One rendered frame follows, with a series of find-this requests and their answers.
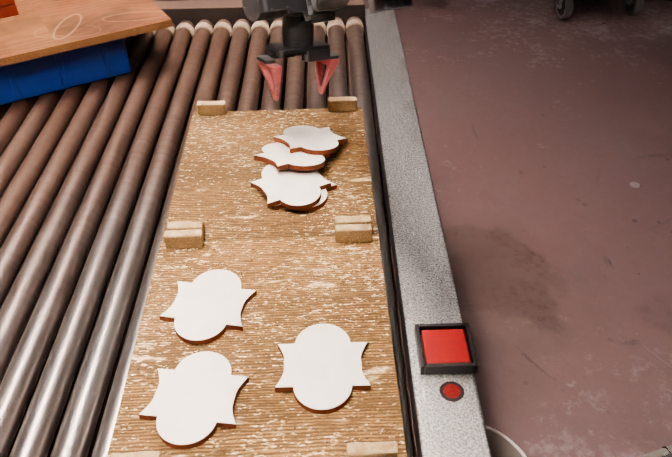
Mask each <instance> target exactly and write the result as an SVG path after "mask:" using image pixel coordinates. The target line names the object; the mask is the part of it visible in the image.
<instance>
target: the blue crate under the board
mask: <svg viewBox="0 0 672 457"><path fill-rule="evenodd" d="M126 38H127V37H126ZM126 38H121V39H117V40H113V41H109V42H104V43H100V44H96V45H91V46H87V47H83V48H78V49H74V50H70V51H66V52H61V53H57V54H53V55H48V56H44V57H40V58H36V59H31V60H27V61H23V62H18V63H14V64H10V65H5V66H1V67H0V105H4V104H8V103H12V102H16V101H20V100H24V99H27V98H31V97H35V96H39V95H43V94H47V93H51V92H55V91H59V90H63V89H67V88H71V87H75V86H79V85H83V84H87V83H90V82H94V81H98V80H102V79H106V78H110V77H114V76H118V75H122V74H126V73H129V72H130V71H131V68H130V63H129V58H128V54H127V49H126V45H125V40H124V39H126Z"/></svg>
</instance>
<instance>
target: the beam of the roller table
mask: <svg viewBox="0 0 672 457"><path fill-rule="evenodd" d="M365 38H366V46H367V54H368V62H369V70H370V79H371V87H372V95H373V103H374V111H375V119H376V127H377V135H378V143H379V151H380V159H381V167H382V176H383V184H384V192H385V200H386V208H387V216H388V224H389V232H390V240H391V248H392V256H393V264H394V273H395V281H396V289H397V297H398V305H399V313H400V321H401V329H402V337H403V345H404V353H405V361H406V370H407V378H408V386H409V394H410V402H411V410H412V418H413V426H414V434H415V442H416V450H417V457H492V453H491V448H490V443H489V439H488V434H487V430H486V425H485V421H484V416H483V412H482V407H481V402H480V398H479V393H478V389H477V384H476V380H475V375H474V373H472V374H435V375H425V374H424V375H420V369H419V362H418V355H417V348H416V341H415V334H414V328H415V324H433V323H463V320H462V316H461V311H460V306H459V302H458V297H457V293H456V288H455V284H454V279H453V274H452V270H451V265H450V261H449V256H448V252H447V247H446V242H445V238H444V233H443V229H442V224H441V220H440V215H439V210H438V206H437V201H436V197H435V192H434V188H433V183H432V178H431V174H430V169H429V165H428V160H427V156H426V151H425V146H424V142H423V137H422V133H421V128H420V124H419V119H418V114H417V110H416V105H415V101H414V96H413V92H412V87H411V82H410V78H409V73H408V69H407V64H406V60H405V55H404V50H403V46H402V41H401V37H400V32H399V28H398V23H397V19H396V14H395V10H388V11H381V12H377V13H370V10H369V9H365ZM447 381H454V382H457V383H459V384H460V385H461V386H462V387H463V389H464V396H463V398H462V399H461V400H459V401H456V402H451V401H448V400H446V399H444V398H443V397H442V396H441V394H440V386H441V385H442V384H443V383H445V382H447Z"/></svg>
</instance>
